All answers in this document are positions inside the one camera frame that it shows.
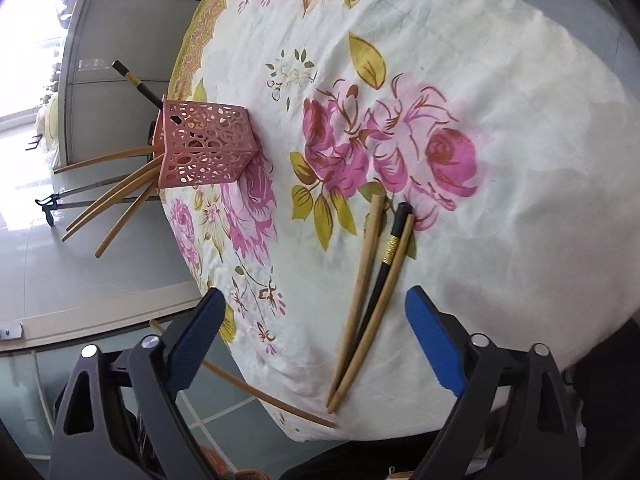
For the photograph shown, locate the black chopstick with gold band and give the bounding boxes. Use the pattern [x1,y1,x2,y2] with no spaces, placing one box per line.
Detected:
[350,202,412,356]
[112,60,166,110]

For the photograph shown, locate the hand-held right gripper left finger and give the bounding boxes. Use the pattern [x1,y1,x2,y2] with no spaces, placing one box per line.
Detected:
[47,287,227,480]

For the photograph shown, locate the floral tablecloth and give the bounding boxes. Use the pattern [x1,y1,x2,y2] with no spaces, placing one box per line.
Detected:
[167,0,633,443]

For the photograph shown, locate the pink perforated utensil holder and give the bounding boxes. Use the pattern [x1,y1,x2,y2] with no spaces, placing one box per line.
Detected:
[156,100,260,192]

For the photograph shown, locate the frosted glass sliding door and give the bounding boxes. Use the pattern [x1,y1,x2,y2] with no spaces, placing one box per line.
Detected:
[0,280,321,480]

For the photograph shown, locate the grey lower kitchen cabinets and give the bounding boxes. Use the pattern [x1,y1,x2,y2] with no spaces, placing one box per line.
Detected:
[50,0,211,171]

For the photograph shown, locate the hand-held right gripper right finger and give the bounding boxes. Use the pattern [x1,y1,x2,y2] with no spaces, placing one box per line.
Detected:
[405,285,583,480]

